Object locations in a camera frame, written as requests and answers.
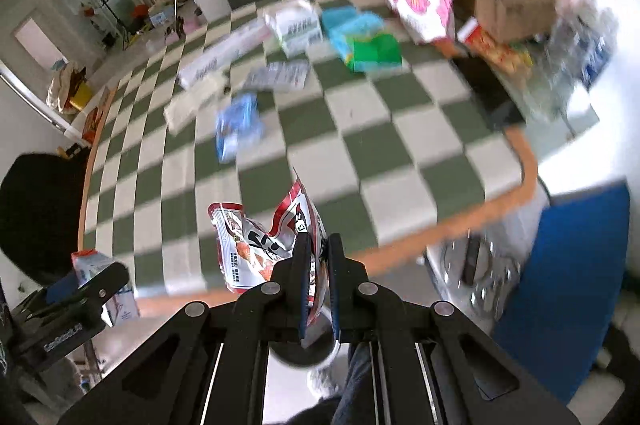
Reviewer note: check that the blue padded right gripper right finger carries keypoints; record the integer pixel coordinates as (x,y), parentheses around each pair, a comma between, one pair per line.
(335,259)

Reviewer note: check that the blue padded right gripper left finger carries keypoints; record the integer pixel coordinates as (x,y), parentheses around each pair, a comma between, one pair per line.
(299,283)

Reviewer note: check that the red white snack bag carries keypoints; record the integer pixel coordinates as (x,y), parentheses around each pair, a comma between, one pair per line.
(247,251)

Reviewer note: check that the silver pill blister pack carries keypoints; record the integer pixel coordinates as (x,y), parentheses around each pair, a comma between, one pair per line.
(279,77)

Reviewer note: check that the white round trash bin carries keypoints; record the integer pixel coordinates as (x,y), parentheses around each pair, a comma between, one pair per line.
(317,350)

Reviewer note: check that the small blue white packet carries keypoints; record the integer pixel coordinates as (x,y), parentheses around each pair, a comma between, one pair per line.
(238,126)

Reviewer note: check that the green white checkered mat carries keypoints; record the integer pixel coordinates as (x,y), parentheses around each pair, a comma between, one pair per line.
(392,160)

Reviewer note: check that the white paper tissue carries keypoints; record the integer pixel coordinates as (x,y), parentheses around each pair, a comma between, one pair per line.
(186,105)

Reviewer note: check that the long white toothpaste box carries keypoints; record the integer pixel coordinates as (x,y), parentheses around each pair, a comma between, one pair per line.
(229,49)

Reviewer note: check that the blue green snack bag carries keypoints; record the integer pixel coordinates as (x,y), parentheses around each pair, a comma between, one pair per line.
(360,39)

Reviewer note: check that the black flat tray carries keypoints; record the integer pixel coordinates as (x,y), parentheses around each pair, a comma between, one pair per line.
(495,103)

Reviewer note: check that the white green medicine box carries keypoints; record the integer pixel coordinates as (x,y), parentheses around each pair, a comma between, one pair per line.
(295,24)

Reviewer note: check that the blue chair seat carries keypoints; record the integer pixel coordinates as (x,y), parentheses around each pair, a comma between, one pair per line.
(556,319)

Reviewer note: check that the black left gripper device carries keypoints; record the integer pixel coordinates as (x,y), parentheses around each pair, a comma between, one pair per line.
(59,318)

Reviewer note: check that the red yellow snack package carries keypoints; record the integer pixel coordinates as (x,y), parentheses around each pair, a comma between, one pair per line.
(507,59)

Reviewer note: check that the brown cardboard box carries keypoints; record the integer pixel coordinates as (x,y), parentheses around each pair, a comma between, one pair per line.
(510,20)

